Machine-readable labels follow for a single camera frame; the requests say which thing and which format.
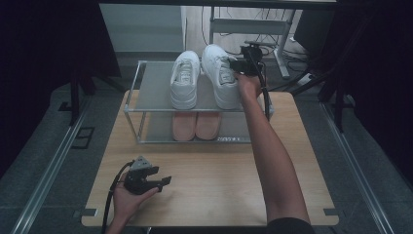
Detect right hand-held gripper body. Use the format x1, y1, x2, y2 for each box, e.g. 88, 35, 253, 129
239, 40, 265, 77

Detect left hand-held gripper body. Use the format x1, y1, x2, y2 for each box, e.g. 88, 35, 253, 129
123, 155, 154, 196

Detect white sneaker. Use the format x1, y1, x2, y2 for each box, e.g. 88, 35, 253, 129
201, 43, 243, 110
169, 50, 202, 110

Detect metal shoe rack grey shelves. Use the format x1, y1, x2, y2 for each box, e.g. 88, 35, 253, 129
123, 59, 276, 144

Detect person's right hand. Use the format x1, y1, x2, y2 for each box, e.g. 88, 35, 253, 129
234, 73, 263, 100

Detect person's left hand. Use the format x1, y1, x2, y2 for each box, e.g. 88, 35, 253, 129
111, 180, 160, 225

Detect white power strip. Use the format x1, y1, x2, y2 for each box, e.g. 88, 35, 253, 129
296, 72, 319, 88

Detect dark box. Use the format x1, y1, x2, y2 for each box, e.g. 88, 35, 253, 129
293, 9, 336, 60

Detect white cabinet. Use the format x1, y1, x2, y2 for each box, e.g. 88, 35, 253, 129
99, 3, 187, 53

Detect black stand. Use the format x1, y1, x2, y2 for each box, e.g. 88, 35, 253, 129
57, 61, 126, 127
290, 69, 357, 134

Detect person's black sleeve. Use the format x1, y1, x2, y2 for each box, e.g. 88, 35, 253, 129
266, 216, 317, 234

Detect dark curtain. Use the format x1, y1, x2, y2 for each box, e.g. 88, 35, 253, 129
334, 0, 413, 184
0, 0, 122, 178

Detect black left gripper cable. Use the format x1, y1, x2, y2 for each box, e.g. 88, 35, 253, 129
100, 160, 134, 234

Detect white desk frame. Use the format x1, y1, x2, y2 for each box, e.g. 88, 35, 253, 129
207, 6, 298, 79

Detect black floor cables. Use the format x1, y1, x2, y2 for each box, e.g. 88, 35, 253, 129
201, 6, 310, 62

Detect metal floor rail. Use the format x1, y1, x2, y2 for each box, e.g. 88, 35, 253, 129
11, 96, 94, 234
319, 101, 395, 234

